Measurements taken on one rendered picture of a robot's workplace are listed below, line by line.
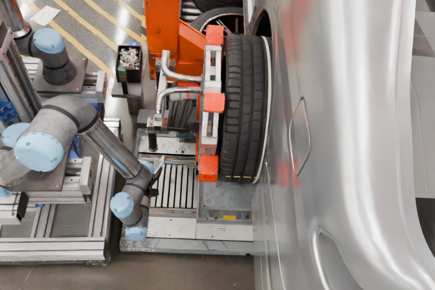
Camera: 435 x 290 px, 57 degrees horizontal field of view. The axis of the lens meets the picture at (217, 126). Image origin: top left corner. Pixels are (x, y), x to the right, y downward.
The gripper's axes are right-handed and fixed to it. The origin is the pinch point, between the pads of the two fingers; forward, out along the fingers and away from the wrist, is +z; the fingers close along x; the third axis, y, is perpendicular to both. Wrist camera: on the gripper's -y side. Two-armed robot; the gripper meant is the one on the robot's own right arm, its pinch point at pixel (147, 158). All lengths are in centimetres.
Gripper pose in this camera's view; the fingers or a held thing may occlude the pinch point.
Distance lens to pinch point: 166.2
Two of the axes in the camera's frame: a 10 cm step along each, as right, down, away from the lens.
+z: -0.3, -7.6, 6.5
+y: -2.5, -6.3, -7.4
